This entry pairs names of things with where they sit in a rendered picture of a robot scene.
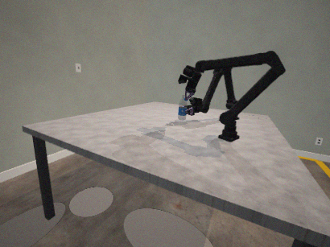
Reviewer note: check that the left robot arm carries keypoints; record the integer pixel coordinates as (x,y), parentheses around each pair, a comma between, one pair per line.
(229,133)

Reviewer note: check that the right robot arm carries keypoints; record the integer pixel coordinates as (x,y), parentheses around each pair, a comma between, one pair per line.
(231,100)

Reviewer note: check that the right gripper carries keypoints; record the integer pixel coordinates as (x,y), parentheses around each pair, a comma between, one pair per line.
(190,110)

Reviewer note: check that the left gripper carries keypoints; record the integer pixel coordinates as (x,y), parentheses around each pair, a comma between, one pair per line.
(192,92)

